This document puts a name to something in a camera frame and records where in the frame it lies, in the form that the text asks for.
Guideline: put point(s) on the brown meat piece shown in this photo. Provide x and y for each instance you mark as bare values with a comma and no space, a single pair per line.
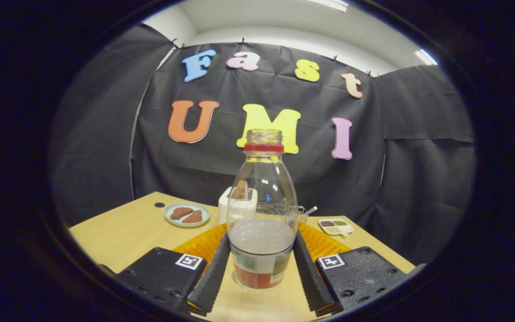
180,212
193,217

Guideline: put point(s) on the wooden table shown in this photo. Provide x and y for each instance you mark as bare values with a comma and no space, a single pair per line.
128,232

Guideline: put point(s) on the cream toaster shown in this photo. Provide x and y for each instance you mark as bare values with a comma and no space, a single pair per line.
222,210

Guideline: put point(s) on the clear plastic juice bottle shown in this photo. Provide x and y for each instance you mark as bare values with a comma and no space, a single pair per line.
262,250

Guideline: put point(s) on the small ceiling light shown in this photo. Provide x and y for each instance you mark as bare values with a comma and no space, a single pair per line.
426,57

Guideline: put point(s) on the pale green plate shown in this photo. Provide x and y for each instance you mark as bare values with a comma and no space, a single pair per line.
170,221

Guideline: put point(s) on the brown bread slice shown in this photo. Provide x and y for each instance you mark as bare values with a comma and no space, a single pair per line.
241,190

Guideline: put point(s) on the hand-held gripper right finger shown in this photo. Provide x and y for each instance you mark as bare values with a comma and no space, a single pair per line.
311,277

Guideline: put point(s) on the long ceiling light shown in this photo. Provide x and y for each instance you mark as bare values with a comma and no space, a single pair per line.
331,4

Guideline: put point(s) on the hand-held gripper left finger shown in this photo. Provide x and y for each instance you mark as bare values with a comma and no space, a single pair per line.
210,281

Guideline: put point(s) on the white divided spice tray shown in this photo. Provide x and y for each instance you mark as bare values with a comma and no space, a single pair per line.
335,226

